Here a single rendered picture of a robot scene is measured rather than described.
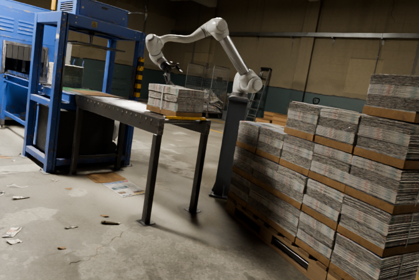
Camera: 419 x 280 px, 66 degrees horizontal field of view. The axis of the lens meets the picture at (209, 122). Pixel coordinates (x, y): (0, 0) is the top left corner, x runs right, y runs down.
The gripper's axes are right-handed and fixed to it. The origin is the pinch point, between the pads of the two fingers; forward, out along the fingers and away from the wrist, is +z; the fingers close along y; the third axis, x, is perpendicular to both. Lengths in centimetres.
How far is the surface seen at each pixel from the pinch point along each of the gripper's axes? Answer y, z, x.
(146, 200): 73, 60, 30
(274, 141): -4, 86, -35
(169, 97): 9.2, 15.7, 13.1
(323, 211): -1, 147, -15
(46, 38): 130, -320, -24
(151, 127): 28, 30, 30
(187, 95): 1.9, 21.5, 3.2
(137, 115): 31.4, 10.6, 30.3
